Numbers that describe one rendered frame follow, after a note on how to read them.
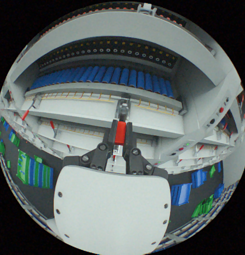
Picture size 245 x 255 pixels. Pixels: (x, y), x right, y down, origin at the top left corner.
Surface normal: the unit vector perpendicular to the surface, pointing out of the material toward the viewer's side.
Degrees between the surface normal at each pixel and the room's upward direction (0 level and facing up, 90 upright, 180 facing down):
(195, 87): 90
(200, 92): 90
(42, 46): 109
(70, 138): 19
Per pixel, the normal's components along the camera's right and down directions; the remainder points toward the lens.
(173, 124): 0.11, -0.28
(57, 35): -0.14, 0.95
